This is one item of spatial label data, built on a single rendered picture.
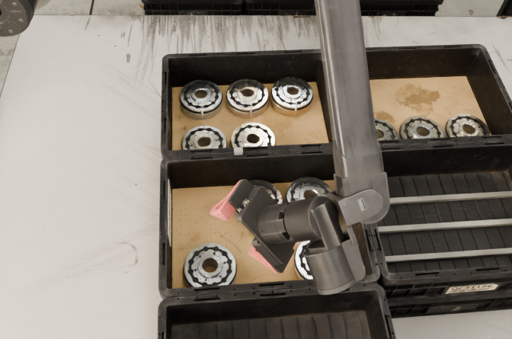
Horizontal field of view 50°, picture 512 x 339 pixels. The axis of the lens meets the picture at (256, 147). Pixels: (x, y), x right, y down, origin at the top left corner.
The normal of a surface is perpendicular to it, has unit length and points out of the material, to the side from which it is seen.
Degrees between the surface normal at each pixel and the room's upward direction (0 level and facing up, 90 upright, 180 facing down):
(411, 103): 0
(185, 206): 0
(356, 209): 39
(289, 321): 0
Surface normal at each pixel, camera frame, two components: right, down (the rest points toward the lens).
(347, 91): 0.01, 0.04
